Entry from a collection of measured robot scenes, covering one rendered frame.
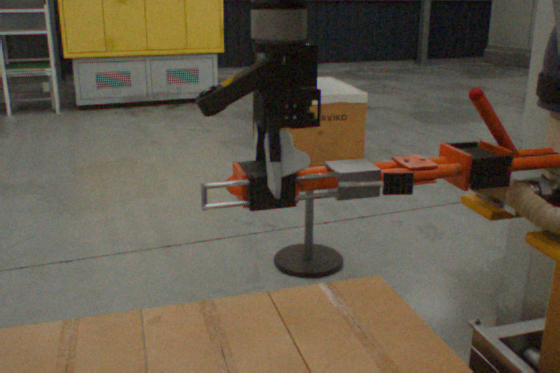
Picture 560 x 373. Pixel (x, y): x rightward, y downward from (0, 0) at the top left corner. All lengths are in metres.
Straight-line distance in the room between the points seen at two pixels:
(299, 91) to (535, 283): 1.97
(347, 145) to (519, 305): 1.05
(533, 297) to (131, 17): 6.47
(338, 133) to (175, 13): 5.57
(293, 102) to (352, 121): 1.94
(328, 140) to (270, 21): 1.96
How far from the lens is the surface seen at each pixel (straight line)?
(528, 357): 1.67
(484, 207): 1.08
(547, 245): 0.96
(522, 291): 2.58
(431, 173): 0.87
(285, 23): 0.73
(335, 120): 2.65
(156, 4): 7.95
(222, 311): 1.72
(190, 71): 8.13
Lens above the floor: 1.44
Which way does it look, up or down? 17 degrees down
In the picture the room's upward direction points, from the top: straight up
